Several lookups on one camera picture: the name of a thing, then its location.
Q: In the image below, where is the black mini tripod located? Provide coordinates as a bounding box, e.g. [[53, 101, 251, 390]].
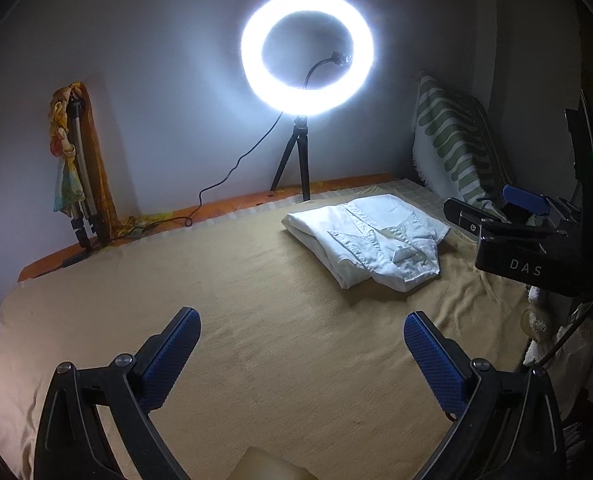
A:
[[269, 115, 312, 202]]

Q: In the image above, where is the beige blanket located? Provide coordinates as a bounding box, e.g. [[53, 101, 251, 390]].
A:
[[0, 180, 537, 480]]

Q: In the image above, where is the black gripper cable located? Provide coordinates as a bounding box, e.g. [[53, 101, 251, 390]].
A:
[[527, 260, 593, 371]]

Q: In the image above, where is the black ring light cable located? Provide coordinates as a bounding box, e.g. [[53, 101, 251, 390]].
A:
[[184, 110, 284, 228]]

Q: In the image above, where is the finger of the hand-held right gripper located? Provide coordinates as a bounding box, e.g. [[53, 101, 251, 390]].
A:
[[443, 197, 552, 241], [501, 185, 580, 226]]

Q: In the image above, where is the white fluffy cloth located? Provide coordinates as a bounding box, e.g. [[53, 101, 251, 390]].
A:
[[521, 285, 593, 406]]

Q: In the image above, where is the black gooseneck phone holder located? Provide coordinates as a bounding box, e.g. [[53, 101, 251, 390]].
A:
[[304, 51, 352, 90]]

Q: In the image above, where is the white ring light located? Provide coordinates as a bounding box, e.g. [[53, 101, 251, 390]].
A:
[[240, 0, 376, 116]]

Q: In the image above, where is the green striped pillow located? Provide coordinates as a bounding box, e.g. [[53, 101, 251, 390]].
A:
[[411, 71, 517, 211]]

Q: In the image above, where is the colourful knotted scarf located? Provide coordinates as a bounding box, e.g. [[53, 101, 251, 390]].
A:
[[49, 85, 87, 213]]

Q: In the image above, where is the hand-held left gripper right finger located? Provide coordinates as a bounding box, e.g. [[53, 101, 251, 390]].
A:
[[403, 311, 567, 480]]

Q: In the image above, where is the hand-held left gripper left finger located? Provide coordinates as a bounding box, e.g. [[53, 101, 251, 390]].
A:
[[34, 306, 202, 480]]

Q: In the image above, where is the white long-sleeved shirt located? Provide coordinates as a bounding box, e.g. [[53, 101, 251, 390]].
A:
[[281, 194, 451, 292]]

